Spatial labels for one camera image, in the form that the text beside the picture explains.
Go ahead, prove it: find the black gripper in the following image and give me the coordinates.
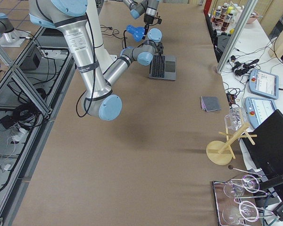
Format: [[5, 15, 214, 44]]
[[142, 14, 156, 40]]

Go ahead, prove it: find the grey laptop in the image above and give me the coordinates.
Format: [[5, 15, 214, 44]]
[[149, 55, 176, 81]]

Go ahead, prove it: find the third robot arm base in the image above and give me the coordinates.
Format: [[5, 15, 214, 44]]
[[0, 13, 31, 48]]

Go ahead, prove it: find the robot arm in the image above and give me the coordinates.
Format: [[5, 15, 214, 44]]
[[122, 0, 162, 40], [29, 0, 162, 121]]

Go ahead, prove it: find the blue desk lamp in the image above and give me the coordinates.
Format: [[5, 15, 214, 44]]
[[122, 24, 144, 49]]

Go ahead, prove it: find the bottle rack with bottles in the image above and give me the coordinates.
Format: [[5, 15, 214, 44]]
[[210, 0, 243, 34]]

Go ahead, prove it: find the folded grey cloth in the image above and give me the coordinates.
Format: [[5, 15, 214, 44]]
[[200, 96, 221, 112]]

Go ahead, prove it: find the small black box device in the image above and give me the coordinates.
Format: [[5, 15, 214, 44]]
[[226, 93, 236, 106]]

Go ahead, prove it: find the clear glass mug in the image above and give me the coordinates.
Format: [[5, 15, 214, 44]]
[[225, 107, 248, 131]]

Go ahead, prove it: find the upper teach pendant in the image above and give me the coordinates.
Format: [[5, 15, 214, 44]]
[[249, 69, 279, 100]]

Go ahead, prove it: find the teach pendant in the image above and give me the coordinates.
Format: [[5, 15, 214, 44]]
[[249, 69, 279, 100], [244, 97, 277, 129]]

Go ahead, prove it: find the lower teach pendant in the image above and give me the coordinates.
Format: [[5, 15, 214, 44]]
[[244, 97, 277, 129]]

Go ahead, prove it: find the wooden mug tree stand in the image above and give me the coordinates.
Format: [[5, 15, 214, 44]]
[[206, 122, 257, 165]]

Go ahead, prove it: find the black monitor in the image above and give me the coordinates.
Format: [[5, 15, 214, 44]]
[[242, 110, 283, 202]]

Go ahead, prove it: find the upper wine glass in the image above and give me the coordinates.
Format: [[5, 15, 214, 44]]
[[224, 174, 259, 198]]

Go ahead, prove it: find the wine glass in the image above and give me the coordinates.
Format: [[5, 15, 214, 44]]
[[224, 174, 259, 198], [222, 201, 259, 226]]

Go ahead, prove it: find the lower wine glass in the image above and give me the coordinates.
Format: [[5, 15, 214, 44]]
[[222, 201, 259, 226]]

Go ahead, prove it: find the black lamp power cable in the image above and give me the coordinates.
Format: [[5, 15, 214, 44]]
[[100, 24, 126, 40]]

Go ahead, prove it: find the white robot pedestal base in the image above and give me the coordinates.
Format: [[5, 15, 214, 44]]
[[86, 0, 117, 71]]

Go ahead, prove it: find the aluminium frame post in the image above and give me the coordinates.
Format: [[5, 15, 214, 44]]
[[216, 0, 258, 74]]

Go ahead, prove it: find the metal wire glass rack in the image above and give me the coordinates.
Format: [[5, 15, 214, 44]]
[[212, 176, 279, 226]]

